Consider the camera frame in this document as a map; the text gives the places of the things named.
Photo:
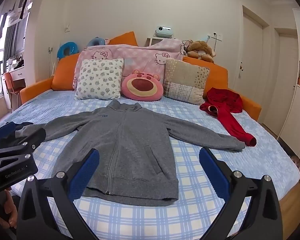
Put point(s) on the person's left hand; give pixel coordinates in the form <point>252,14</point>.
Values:
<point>8,212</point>

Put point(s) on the white wall socket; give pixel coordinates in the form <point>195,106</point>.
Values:
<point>218,36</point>

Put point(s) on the white floral pillow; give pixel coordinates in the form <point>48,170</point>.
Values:
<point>98,78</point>

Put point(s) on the orange sofa bed frame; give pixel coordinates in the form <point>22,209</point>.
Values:
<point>250,107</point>

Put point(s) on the beige patchwork pillow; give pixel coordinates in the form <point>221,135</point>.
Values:
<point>186,80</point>

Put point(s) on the pink bear face cushion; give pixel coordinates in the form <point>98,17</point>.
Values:
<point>142,86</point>

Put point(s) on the brown teddy bear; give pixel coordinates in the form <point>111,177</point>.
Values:
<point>200,50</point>

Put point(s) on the pink cat-print quilt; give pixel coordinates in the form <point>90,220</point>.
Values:
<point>140,55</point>

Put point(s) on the blue plaid bed sheet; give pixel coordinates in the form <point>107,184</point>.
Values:
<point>190,217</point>

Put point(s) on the white door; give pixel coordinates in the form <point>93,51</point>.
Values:
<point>251,50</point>
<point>282,80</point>

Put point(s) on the white shelf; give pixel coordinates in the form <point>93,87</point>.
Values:
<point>152,42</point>

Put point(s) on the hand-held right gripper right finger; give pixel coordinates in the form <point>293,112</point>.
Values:
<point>212,172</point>

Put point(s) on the grey zip jacket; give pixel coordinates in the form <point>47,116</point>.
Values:
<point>135,150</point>

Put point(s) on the navy cloth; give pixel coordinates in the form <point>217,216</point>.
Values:
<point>7,130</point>

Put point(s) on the hanging clothes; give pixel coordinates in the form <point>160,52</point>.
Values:
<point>17,0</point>

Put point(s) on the blue plush pillow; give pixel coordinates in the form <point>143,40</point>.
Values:
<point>97,42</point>

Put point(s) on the orange chair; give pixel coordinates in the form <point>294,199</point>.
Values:
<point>10,82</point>

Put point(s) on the orange back cushion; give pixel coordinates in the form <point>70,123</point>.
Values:
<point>63,75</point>
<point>123,38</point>
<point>215,72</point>

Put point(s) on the grey curtain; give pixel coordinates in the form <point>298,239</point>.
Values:
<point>13,40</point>

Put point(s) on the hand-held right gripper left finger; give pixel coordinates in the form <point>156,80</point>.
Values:
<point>86,175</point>

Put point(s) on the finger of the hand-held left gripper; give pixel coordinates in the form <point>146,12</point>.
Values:
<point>27,136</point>

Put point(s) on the red garment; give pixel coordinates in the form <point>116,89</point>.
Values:
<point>225,100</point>

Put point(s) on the light blue projector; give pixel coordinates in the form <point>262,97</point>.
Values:
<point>163,31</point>

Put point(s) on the white desk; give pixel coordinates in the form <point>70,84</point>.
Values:
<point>18,73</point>

